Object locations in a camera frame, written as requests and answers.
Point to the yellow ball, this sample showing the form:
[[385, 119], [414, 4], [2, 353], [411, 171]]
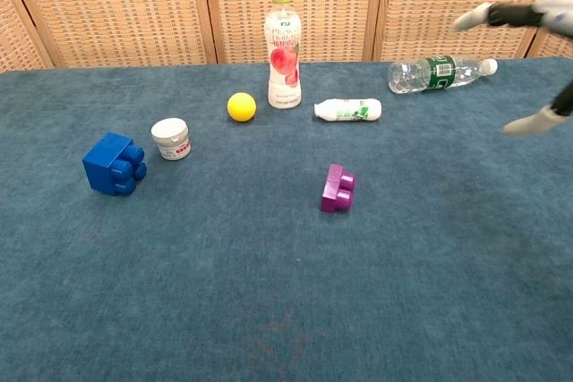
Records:
[[242, 107]]

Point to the clear water bottle green label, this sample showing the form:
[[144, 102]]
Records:
[[441, 73]]

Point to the peach drink bottle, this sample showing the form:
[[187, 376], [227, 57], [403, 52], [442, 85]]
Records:
[[283, 60]]

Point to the blue building block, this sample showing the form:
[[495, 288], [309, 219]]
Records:
[[107, 165]]

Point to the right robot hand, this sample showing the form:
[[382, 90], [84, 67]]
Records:
[[515, 15]]

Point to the woven folding screen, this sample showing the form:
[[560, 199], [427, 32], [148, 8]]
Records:
[[134, 6]]

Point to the small white yogurt bottle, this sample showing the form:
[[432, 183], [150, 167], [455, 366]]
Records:
[[349, 110]]

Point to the blue table cloth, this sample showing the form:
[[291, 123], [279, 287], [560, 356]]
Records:
[[224, 265]]

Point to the purple building block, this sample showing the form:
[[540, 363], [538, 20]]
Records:
[[333, 187]]

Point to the white plastic jar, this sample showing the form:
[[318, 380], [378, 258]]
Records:
[[171, 140]]

